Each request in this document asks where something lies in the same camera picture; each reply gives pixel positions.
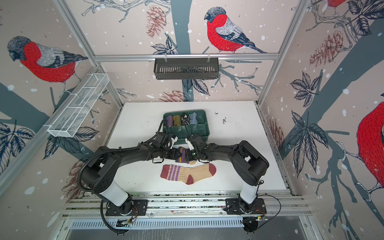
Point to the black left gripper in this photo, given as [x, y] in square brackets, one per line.
[174, 153]

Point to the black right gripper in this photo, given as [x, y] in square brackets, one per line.
[190, 155]

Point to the purple striped sock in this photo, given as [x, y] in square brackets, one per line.
[184, 157]

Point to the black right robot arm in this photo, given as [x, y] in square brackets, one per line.
[247, 162]

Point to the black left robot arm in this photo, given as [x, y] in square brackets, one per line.
[97, 175]

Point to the beige maroon striped sock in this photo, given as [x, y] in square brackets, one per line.
[186, 175]

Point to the green compartment tray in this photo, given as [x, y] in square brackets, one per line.
[182, 132]

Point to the rolled black white sock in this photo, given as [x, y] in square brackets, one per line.
[185, 119]

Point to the rolled blue grey sock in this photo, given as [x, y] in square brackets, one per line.
[193, 118]

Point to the rolled purple sock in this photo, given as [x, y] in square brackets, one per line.
[169, 121]

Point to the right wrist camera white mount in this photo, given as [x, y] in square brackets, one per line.
[189, 143]

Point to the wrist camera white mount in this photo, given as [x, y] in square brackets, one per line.
[174, 140]
[189, 143]

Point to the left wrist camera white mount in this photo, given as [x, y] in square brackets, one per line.
[174, 140]

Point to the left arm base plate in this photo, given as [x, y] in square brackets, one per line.
[130, 208]

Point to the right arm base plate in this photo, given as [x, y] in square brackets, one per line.
[240, 207]

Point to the black hanging wire basket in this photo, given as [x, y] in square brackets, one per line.
[186, 69]

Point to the aluminium horizontal frame bar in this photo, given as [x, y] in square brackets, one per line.
[149, 58]

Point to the white mesh wall shelf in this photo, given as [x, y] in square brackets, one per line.
[81, 102]

